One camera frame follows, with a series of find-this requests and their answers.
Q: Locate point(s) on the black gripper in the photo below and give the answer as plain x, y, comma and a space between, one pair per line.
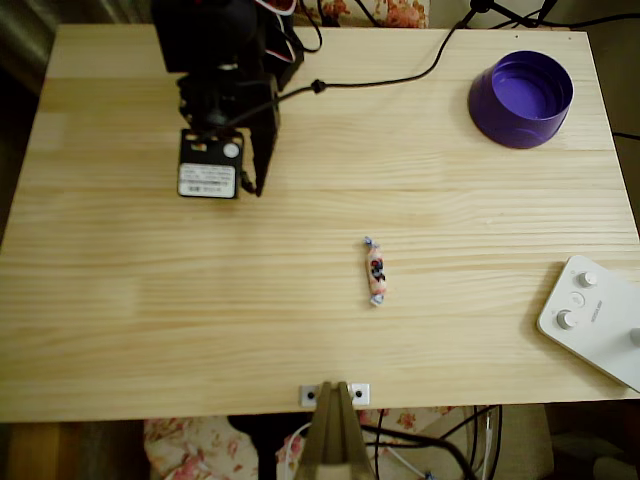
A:
263, 142

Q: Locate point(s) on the candy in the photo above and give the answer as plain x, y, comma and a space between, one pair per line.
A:
376, 272

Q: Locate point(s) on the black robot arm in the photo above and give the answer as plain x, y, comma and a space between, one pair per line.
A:
200, 35

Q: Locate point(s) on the purple bowl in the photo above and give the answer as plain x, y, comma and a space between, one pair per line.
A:
500, 125

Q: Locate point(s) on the floral fabric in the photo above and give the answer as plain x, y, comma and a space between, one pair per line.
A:
400, 12
200, 450

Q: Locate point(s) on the grey curtain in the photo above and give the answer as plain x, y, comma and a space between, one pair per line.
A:
25, 40

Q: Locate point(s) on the black tripod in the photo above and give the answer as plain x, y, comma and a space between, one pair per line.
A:
482, 5

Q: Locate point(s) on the white lamp base with knobs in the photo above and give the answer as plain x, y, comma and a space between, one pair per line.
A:
600, 340

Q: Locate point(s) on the black camera with white label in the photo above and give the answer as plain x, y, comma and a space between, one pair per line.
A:
207, 165

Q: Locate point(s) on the white metal bracket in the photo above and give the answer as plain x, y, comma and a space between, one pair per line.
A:
365, 395

